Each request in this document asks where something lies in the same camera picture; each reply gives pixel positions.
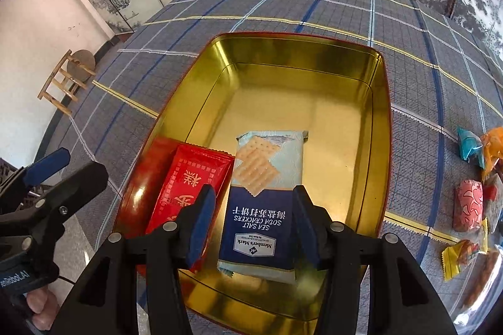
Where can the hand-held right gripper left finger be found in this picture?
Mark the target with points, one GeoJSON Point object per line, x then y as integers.
{"type": "Point", "coordinates": [198, 233]}

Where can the long orange-brown snack packet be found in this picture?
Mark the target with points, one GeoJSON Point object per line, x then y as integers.
{"type": "Point", "coordinates": [481, 280]}

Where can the blue cracker packet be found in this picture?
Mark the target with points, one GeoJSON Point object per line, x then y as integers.
{"type": "Point", "coordinates": [263, 178]}

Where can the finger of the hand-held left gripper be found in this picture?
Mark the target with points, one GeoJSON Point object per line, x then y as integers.
{"type": "Point", "coordinates": [47, 162]}
{"type": "Point", "coordinates": [78, 181]}

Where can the pink patterned snack packet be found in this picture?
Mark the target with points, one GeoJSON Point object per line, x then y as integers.
{"type": "Point", "coordinates": [467, 205]}

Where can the wooden stool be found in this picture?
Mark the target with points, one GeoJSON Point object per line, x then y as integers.
{"type": "Point", "coordinates": [80, 58]}

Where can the orange snack packet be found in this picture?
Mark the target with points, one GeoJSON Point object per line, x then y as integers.
{"type": "Point", "coordinates": [493, 146]}

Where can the red snack packet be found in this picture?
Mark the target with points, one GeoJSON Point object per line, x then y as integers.
{"type": "Point", "coordinates": [184, 178]}

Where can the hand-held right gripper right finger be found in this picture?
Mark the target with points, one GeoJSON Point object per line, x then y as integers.
{"type": "Point", "coordinates": [308, 233]}

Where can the person's left hand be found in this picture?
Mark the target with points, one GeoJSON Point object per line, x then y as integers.
{"type": "Point", "coordinates": [43, 309]}

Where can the grey plaid tablecloth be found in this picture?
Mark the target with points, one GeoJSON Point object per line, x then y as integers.
{"type": "Point", "coordinates": [275, 5]}

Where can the yellow candy packet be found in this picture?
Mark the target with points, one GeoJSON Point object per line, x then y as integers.
{"type": "Point", "coordinates": [456, 258]}

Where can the gold tin box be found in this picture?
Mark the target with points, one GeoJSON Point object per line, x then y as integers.
{"type": "Point", "coordinates": [314, 103]}

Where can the teal candy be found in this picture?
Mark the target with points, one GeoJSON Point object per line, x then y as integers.
{"type": "Point", "coordinates": [469, 146]}

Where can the black sesame bar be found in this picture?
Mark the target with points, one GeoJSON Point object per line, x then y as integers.
{"type": "Point", "coordinates": [495, 215]}

